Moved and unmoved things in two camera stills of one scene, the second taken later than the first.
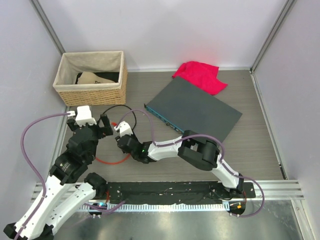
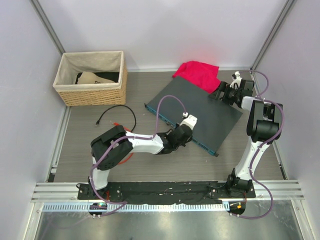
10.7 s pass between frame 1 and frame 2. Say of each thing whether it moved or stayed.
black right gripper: moved
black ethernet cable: stayed
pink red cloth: stayed
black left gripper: moved
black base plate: stayed
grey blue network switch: stayed
